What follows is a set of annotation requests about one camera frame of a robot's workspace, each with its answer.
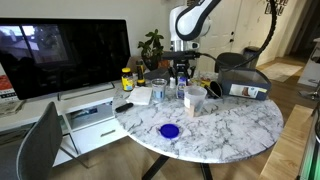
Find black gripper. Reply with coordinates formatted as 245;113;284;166
168;59;197;80

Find white bottle blue label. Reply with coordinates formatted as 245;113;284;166
176;77;188;100

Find orange printed can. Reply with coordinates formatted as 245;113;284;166
157;59;171;70

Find yellow packet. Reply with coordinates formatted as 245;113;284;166
199;77;212;88

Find clear glass jar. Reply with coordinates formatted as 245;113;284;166
151;78;167;104

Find green potted plant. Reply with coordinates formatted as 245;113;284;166
137;28;166;71

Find dark bottle yellow label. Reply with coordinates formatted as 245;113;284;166
135;60;147;88

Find white paper napkin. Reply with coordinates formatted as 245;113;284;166
125;86;154;106

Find brown cardboard box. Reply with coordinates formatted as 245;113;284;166
125;55;144;73

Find dark upholstered chair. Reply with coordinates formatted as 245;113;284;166
214;51;248;74

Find yellow lid vitamin bottle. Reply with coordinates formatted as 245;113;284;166
120;67;135;92

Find blue plastic lid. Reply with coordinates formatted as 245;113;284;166
159;123;181;140

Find grey box with picture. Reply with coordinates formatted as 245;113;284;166
217;66;272;101

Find black remote control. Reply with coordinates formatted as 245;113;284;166
115;102;134;114

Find white door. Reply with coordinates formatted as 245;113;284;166
199;0;244;73

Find dark round trash can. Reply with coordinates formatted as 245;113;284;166
242;45;263;69

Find black table legs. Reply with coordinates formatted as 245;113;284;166
141;153;214;180

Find beige floor rug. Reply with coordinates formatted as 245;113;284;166
261;62;304;83

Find white TV stand cabinet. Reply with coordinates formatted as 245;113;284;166
0;81;129;168

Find large black flat television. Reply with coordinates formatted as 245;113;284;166
0;18;132;102

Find light wood platform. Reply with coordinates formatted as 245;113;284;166
259;104;316;180

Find white counter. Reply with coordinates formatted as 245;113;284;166
297;37;320;88

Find chrome stool base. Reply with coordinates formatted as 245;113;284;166
298;87;320;101

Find grey shell chair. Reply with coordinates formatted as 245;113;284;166
15;101;90;180

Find red and white poster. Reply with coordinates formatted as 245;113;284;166
0;64;18;104

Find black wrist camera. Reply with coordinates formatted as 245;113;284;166
161;49;203;62

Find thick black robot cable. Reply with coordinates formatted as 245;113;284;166
199;0;279;73

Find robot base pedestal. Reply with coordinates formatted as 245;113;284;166
297;101;320;180

